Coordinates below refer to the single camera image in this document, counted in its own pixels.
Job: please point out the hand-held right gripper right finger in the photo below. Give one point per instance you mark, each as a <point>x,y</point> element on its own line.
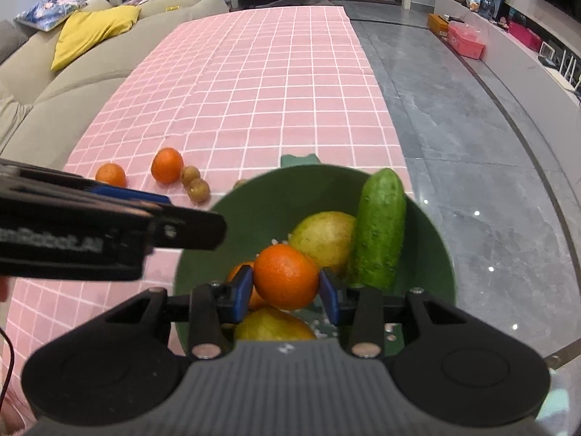
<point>330,295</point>

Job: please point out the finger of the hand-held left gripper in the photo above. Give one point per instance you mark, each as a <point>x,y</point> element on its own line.
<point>190,231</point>
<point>131,194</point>

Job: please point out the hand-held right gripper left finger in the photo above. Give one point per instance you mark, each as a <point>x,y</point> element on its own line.
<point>243,293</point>

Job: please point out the orange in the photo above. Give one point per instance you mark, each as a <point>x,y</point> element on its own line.
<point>236,273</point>
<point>286,276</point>
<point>167,165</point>
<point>111,175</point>

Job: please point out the brown longan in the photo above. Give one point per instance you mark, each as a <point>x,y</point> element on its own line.
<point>190,175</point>
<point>199,190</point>
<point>239,184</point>

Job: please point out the yellow-green pear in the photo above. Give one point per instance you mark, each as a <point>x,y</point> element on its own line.
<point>324,240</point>
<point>272,324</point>

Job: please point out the green cucumber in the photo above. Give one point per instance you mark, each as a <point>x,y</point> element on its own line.
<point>379,231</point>

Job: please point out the green colander bowl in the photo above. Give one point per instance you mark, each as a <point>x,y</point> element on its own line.
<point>422,254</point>

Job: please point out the beige sofa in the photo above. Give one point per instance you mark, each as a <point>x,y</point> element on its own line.
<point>90,86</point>

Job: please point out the beige pillow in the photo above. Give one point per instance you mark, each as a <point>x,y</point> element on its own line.
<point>11,120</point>

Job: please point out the pink checked tablecloth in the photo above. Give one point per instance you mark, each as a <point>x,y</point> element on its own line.
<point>272,91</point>

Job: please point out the yellow cushion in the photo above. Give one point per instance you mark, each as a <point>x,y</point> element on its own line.
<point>90,32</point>

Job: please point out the blue printed cushion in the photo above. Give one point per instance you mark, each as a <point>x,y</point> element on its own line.
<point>47,11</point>

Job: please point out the pink plastic box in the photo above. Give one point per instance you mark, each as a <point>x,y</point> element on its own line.
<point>465,42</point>

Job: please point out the orange box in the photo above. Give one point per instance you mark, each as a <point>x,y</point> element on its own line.
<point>437,25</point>

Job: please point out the white television cabinet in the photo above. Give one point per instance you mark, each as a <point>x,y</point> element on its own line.
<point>513,68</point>

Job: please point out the magenta box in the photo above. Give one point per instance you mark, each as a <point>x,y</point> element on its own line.
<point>524,36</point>

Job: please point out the white router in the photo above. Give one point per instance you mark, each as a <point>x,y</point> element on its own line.
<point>567,70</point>

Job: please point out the blue glass jar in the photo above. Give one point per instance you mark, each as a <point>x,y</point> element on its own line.
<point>486,8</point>

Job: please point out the small white frame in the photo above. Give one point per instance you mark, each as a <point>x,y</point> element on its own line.
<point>548,52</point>

